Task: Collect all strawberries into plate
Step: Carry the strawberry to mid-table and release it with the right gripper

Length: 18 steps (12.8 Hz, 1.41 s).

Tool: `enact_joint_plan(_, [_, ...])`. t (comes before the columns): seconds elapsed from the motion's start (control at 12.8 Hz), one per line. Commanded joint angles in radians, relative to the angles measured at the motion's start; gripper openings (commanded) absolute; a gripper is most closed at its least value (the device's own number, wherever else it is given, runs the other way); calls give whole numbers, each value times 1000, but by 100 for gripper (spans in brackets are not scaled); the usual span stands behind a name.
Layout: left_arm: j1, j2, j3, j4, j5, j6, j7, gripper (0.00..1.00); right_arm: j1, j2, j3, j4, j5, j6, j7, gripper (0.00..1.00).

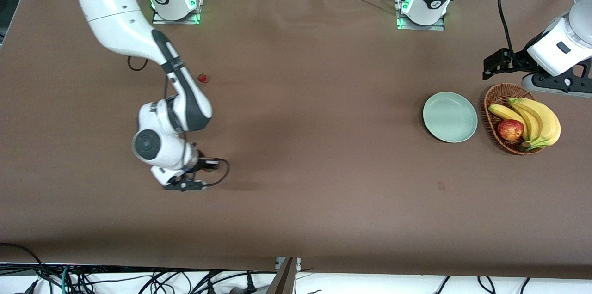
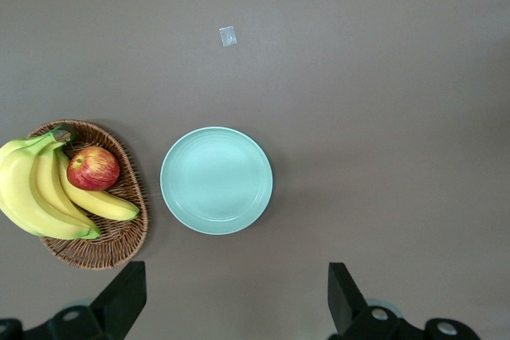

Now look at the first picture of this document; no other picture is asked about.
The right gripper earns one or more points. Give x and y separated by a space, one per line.
202 164

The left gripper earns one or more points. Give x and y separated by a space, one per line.
516 61

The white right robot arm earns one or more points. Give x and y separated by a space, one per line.
115 7

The light green round plate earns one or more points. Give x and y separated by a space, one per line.
449 117

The brown wicker basket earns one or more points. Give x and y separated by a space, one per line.
497 95

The red yellow apple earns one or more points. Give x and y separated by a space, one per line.
510 130

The yellow banana bunch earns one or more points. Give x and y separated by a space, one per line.
543 123

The table cover sheet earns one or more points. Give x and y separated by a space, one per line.
296 192

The black power plug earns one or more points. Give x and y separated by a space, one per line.
250 284

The angled table support beam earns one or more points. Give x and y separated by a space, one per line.
283 280

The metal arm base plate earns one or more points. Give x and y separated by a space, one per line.
159 20
439 27

